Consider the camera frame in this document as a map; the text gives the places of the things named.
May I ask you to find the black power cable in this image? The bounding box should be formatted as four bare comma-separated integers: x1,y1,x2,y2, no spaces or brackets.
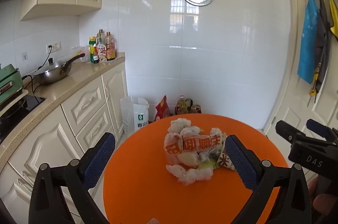
21,48,53,98

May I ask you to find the white wall socket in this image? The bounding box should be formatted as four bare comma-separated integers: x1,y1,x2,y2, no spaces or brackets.
46,41,61,53

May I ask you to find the brown patterned packet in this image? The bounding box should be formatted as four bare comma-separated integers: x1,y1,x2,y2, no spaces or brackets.
215,150,237,172

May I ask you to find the cooking oil bottle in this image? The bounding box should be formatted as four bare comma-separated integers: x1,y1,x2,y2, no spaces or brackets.
176,96,188,115

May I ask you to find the yellow green bottle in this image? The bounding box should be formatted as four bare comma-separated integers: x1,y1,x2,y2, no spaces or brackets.
88,36,98,55

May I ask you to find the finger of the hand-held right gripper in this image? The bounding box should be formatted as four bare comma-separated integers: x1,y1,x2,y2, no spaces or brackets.
275,120,304,146
306,119,338,141

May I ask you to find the person's right hand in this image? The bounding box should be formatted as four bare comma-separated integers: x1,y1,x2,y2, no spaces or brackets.
308,178,338,218

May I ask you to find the blue apron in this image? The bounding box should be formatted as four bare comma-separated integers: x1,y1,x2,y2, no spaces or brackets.
297,0,320,84

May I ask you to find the red food bag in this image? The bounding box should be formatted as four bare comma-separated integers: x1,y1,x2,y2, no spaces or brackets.
154,95,171,121

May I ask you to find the black induction cooker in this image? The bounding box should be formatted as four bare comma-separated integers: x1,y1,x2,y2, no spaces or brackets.
16,93,46,115

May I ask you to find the green kitchen appliance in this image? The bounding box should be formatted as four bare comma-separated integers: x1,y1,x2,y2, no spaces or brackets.
0,63,24,105

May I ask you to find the cream kitchen base cabinet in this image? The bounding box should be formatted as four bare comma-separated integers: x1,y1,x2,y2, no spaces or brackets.
0,52,130,224

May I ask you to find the orange printed white wrapper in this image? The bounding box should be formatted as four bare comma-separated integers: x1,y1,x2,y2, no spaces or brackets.
182,134,223,153

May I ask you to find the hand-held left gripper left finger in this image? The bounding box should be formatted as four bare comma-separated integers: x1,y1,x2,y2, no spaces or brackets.
29,132,117,224

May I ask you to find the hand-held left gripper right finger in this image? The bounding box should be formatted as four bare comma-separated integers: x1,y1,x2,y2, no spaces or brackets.
224,134,312,224

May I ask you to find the grey garment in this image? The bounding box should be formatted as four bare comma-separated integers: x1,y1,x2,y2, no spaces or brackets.
315,0,332,94

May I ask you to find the cream panel door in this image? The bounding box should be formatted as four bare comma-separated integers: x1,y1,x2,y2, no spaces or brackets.
263,0,338,156

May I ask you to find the yellow garment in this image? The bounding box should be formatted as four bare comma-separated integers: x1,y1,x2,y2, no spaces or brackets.
327,0,338,42

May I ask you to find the red label sauce bottle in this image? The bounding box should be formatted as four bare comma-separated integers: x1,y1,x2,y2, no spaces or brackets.
95,29,107,62

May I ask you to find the steel wok black handle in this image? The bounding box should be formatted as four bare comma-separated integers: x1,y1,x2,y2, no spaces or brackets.
34,53,86,85

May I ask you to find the green packet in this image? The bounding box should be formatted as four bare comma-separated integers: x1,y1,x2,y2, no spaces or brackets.
199,159,219,169

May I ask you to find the large white tissue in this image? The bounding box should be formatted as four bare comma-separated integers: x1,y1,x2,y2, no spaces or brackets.
166,164,213,187

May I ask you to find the yellow black strap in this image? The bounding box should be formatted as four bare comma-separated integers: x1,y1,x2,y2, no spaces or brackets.
309,63,321,97

